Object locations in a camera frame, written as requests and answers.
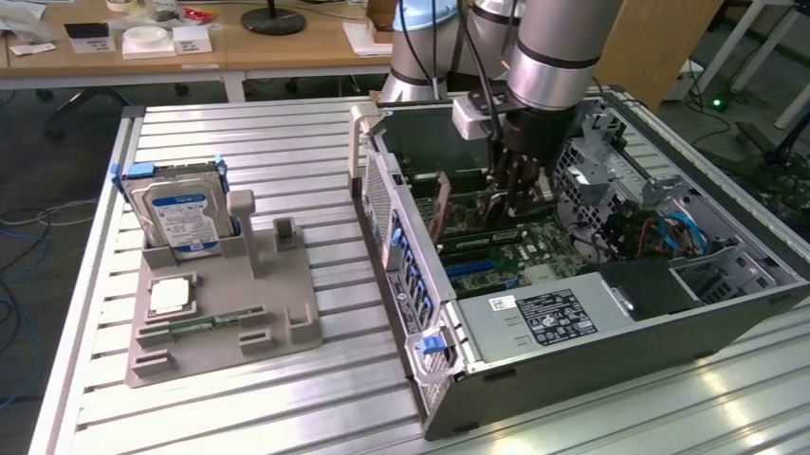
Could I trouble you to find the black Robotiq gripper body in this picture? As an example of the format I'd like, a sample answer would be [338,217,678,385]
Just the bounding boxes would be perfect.
[502,104,577,160]

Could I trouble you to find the low-profile graphics card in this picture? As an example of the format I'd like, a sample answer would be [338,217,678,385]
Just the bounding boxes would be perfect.
[427,170,507,241]

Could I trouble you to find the metal disk bay cage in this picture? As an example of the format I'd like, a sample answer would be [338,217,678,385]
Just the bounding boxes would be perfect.
[550,136,686,247]

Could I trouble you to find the installed RAM stick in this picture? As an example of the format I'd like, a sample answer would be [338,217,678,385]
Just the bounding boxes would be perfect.
[439,229,527,252]

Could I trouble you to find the green motherboard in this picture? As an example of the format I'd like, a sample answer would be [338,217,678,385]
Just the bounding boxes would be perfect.
[404,165,613,300]

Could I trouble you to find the blue expansion slot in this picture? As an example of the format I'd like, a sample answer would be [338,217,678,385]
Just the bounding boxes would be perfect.
[445,261,497,280]

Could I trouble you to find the wooden cabinet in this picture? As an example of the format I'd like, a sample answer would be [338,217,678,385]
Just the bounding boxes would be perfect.
[591,0,726,108]

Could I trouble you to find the grey power supply unit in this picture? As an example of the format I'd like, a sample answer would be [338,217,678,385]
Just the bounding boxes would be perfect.
[455,272,634,367]

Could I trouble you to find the white paper stack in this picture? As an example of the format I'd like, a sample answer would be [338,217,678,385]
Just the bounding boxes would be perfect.
[342,21,396,58]

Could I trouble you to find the brown cardboard box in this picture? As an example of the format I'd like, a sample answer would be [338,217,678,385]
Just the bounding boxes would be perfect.
[366,0,399,33]

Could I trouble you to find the open grey PC case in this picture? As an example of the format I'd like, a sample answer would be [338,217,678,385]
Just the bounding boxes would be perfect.
[350,84,810,442]

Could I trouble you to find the wooden desk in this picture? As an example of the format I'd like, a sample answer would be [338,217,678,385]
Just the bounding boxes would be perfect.
[0,0,571,91]

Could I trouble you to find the black round lamp base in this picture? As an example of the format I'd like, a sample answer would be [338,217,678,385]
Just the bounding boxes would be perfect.
[239,0,308,37]

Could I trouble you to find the grey plastic parts rack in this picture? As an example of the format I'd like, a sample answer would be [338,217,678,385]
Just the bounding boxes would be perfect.
[124,188,323,390]

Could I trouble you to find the hard disk in blue caddy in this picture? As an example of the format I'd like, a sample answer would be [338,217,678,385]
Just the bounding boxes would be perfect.
[111,155,231,261]

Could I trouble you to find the green RAM stick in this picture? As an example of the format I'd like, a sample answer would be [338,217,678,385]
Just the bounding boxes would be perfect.
[164,310,246,334]

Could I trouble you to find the silver CPU chip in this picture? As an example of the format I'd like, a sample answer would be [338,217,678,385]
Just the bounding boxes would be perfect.
[146,278,199,319]

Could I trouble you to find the plain white labelled box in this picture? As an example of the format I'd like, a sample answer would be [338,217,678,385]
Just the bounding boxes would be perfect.
[171,24,215,56]

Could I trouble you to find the white box with tape roll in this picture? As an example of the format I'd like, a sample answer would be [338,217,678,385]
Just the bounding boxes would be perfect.
[120,26,178,61]

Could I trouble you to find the white box with black top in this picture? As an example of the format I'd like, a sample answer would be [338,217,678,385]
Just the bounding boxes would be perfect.
[62,22,116,54]

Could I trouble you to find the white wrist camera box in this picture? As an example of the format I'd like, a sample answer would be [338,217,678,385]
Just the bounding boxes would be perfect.
[451,92,509,141]

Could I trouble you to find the blue wire bundle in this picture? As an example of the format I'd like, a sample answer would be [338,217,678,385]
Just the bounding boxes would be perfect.
[657,211,710,257]

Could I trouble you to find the white table frame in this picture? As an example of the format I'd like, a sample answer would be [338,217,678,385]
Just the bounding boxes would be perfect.
[693,0,810,130]

